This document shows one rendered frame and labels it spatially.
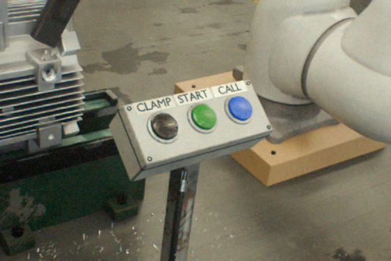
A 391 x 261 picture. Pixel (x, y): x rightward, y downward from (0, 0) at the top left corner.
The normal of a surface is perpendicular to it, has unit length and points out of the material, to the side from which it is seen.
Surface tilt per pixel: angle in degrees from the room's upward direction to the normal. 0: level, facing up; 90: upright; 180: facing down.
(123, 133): 90
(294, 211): 0
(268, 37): 90
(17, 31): 88
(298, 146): 2
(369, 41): 66
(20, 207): 90
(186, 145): 36
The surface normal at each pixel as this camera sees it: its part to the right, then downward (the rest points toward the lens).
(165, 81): 0.11, -0.85
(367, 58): -0.68, -0.11
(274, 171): 0.55, 0.48
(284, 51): -0.77, 0.22
